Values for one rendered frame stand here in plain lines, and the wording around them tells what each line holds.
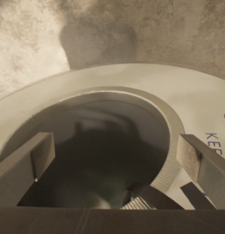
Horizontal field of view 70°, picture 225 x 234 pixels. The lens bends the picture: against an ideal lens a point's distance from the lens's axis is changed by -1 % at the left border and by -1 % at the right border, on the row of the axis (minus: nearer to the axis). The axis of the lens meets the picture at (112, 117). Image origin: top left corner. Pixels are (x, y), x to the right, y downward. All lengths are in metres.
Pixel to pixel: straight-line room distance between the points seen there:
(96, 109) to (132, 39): 0.57
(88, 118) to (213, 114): 0.51
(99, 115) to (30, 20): 0.82
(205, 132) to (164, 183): 0.19
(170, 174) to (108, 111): 0.45
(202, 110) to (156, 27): 0.71
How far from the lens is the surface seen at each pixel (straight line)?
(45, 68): 1.38
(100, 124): 0.80
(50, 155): 0.16
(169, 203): 0.32
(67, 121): 0.77
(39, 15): 1.28
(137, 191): 0.37
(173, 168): 0.39
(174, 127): 0.48
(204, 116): 0.53
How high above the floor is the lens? 1.12
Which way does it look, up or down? 51 degrees down
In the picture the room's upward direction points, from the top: 168 degrees counter-clockwise
